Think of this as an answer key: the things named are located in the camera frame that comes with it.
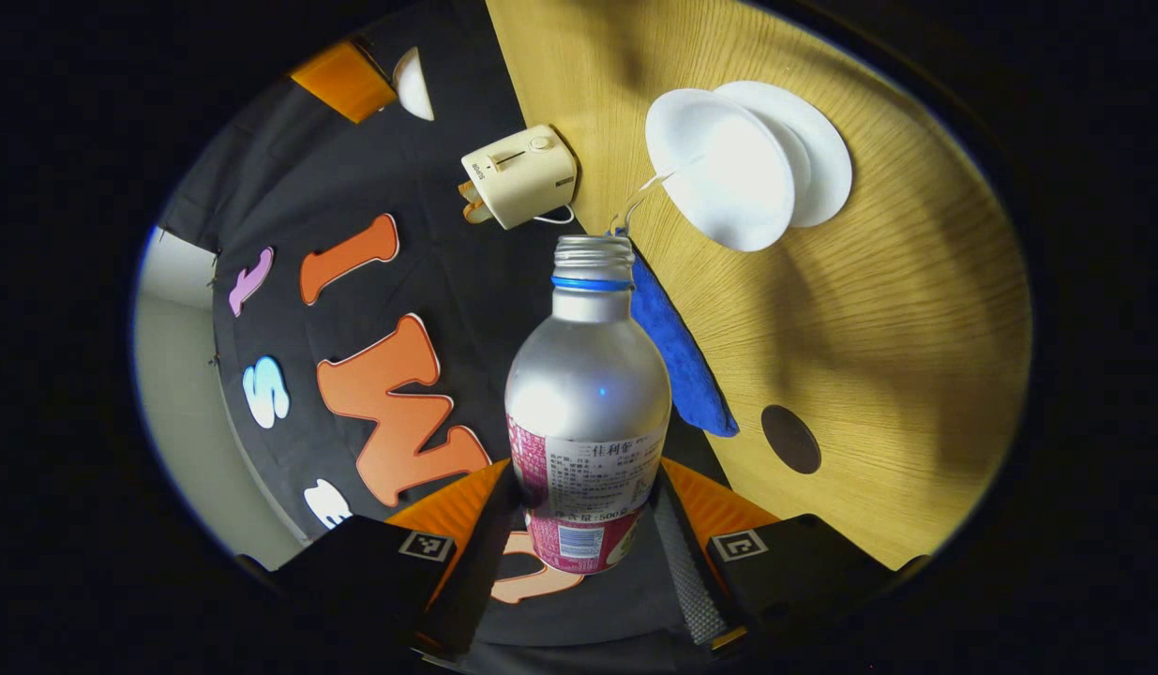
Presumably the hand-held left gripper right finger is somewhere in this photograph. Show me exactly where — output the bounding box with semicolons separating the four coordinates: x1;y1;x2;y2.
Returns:
648;457;932;657

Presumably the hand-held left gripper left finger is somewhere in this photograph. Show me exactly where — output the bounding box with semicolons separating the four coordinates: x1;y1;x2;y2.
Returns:
236;458;522;663

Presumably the white teacup lid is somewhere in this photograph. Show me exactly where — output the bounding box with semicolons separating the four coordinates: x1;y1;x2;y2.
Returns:
393;47;437;123

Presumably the dark brown round coaster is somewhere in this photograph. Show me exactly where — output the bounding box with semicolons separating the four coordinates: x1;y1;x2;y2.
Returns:
760;404;823;476

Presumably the silver water bottle red label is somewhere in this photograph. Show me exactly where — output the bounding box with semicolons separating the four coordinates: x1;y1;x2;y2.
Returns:
504;234;674;577

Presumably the white teacup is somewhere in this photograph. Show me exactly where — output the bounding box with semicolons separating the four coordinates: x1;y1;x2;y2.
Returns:
644;88;797;254

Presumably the white toaster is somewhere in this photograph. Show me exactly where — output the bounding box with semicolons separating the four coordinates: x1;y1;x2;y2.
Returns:
460;124;579;232

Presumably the blue towel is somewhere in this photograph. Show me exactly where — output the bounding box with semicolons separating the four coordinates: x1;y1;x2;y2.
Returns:
627;246;742;440

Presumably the white saucer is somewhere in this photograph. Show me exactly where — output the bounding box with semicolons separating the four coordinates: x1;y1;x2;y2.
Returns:
713;80;855;230

